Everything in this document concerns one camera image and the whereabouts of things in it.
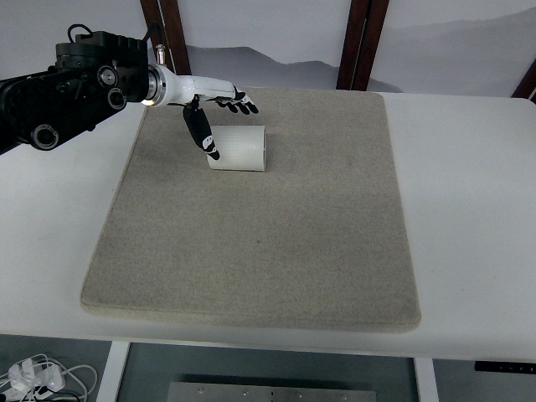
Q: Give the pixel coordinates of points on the brown wooden screen frame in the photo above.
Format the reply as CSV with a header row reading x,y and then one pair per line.
x,y
360,42
173,33
525,84

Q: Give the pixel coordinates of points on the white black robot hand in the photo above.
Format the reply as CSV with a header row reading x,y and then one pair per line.
x,y
188,88

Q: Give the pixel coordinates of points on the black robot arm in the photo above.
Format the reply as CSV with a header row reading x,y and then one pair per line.
x,y
75,88

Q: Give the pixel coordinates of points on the white ribbed cup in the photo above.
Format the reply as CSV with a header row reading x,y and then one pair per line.
x,y
245,146

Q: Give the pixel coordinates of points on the grey fabric mat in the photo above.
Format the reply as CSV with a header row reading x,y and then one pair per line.
x,y
259,243

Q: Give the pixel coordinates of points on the white table leg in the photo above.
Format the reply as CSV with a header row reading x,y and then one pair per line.
x,y
426,383
112,372

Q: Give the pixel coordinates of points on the grey metal plate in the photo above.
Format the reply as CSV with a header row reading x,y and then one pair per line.
x,y
272,393

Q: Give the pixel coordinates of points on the black table control panel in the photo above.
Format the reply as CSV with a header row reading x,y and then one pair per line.
x,y
504,366

